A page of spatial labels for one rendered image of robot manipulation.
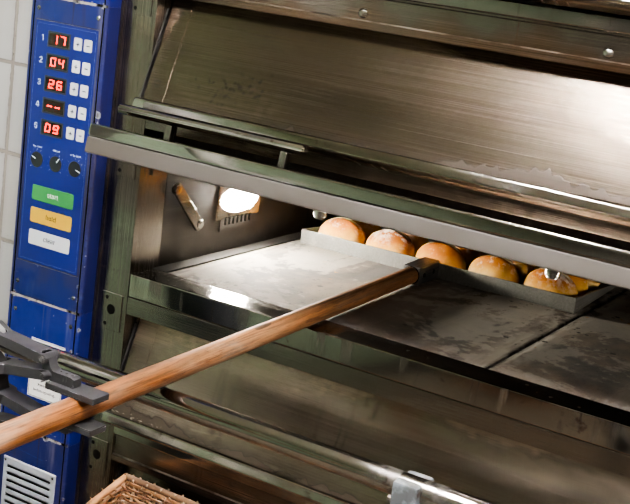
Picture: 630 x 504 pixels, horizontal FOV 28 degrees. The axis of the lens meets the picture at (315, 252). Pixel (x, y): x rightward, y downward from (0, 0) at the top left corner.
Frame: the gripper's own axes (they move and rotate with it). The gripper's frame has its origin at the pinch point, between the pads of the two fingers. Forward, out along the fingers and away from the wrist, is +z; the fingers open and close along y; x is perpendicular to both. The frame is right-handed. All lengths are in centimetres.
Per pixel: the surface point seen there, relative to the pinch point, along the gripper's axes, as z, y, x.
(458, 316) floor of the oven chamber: 13, 1, -80
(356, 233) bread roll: -18, -2, -103
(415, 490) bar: 36.6, 2.5, -14.4
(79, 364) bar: -13.1, 2.6, -16.5
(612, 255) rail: 47, -24, -38
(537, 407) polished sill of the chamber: 37, 3, -53
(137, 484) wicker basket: -25, 35, -51
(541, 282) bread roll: 19, -2, -102
